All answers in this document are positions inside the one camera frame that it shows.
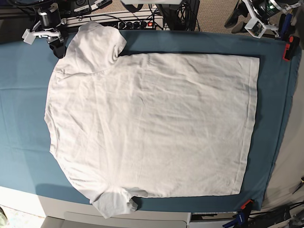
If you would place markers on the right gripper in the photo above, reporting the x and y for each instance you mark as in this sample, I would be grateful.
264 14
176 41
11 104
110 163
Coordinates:
50 25

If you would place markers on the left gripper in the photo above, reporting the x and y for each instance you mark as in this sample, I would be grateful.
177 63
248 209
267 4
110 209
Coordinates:
261 9

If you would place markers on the white T-shirt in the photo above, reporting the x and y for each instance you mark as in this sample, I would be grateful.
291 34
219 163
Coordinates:
154 125

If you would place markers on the blue black clamp top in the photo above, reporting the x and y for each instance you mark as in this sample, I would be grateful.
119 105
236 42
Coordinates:
285 28

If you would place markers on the blue black clamp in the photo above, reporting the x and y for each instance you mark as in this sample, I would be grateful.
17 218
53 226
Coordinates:
240 221
285 28

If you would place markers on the orange black clamp top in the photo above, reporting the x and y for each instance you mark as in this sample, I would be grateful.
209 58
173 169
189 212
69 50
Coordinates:
290 48

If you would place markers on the orange black clamp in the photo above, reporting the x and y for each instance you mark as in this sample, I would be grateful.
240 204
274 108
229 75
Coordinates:
248 203
290 48

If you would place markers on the black power strip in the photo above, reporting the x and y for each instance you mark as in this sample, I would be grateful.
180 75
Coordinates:
136 25

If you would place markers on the white cabinet under table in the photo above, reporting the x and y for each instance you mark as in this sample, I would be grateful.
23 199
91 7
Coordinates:
88 214

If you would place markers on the orange black clamp bottom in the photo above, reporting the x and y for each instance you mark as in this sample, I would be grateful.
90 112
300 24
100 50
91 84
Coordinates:
248 203

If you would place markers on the blue black clamp bottom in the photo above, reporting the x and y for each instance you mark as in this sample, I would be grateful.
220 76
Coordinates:
240 221

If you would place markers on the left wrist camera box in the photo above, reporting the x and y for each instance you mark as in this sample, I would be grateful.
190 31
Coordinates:
255 27

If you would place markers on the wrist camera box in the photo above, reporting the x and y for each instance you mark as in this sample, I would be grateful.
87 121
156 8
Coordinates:
255 27
28 37

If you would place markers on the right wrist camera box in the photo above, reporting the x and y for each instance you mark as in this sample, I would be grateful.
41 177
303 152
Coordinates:
28 37

